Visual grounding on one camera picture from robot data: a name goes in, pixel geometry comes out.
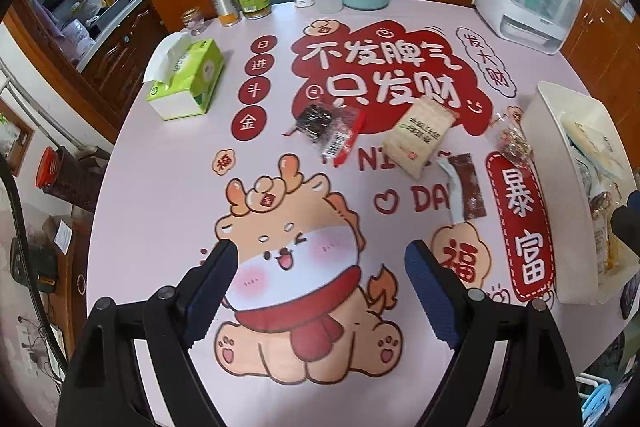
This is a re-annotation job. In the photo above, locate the printed cartoon tablecloth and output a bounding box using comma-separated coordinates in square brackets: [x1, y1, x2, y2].
[85, 0, 640, 427]

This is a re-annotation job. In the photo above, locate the green tissue box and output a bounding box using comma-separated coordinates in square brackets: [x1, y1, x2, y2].
[142, 34, 224, 122]

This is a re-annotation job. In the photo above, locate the white plastic bin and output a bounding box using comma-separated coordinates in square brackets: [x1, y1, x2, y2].
[520, 82, 640, 304]

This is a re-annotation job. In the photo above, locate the beige snack packet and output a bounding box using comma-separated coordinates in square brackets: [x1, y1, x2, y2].
[382, 96, 461, 180]

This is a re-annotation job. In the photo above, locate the metal can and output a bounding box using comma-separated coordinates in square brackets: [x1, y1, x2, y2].
[209, 0, 242, 28]

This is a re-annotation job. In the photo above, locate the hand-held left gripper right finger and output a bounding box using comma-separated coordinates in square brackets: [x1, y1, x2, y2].
[404, 239, 586, 427]

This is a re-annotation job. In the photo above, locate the small glass jar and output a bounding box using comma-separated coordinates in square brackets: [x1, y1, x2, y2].
[180, 8, 207, 38]

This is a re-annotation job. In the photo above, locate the wooden cabinet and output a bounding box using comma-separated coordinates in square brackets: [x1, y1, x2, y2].
[10, 0, 166, 142]
[560, 0, 640, 108]

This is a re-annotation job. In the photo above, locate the red plastic container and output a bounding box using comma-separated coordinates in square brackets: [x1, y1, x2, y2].
[41, 147, 62, 186]

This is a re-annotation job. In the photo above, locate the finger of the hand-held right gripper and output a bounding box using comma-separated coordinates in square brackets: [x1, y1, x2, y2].
[611, 189, 640, 260]

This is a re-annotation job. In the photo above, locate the small clear candy packet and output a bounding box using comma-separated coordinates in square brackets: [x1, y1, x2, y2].
[492, 107, 533, 162]

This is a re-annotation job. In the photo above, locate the clear packet with dark snack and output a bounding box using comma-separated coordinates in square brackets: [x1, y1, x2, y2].
[285, 103, 368, 168]

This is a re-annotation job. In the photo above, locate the brown stick snack packet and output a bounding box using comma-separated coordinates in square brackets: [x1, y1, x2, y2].
[437, 153, 488, 224]

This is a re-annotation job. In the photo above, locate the blue plastic stool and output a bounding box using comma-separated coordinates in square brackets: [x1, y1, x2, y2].
[582, 382, 630, 427]

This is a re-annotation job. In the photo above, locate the white wire rack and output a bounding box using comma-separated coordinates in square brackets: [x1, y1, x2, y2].
[577, 369, 608, 403]

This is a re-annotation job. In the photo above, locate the black cable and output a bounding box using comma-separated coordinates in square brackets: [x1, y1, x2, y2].
[0, 154, 68, 370]

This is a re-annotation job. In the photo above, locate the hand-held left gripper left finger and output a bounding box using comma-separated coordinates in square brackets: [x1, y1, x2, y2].
[55, 239, 238, 427]

